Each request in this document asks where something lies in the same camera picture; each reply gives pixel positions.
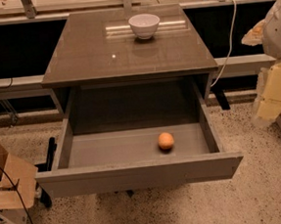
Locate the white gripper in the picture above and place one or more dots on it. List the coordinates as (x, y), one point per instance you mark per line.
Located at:
(278, 36)

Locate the orange fruit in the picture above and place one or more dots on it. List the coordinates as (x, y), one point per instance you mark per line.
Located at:
(166, 141)

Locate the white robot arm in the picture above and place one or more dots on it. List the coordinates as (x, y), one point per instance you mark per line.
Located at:
(267, 32)

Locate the grey cabinet with counter top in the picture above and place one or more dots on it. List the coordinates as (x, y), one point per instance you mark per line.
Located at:
(98, 49)

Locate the grey open top drawer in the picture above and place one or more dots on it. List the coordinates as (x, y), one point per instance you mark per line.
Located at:
(109, 140)

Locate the white ceramic bowl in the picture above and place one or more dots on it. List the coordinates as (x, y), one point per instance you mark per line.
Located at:
(144, 26)

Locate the black cabinet foot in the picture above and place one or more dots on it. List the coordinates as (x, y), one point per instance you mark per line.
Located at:
(46, 166)

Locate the open cardboard box left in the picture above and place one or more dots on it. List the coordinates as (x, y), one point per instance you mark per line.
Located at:
(17, 188)

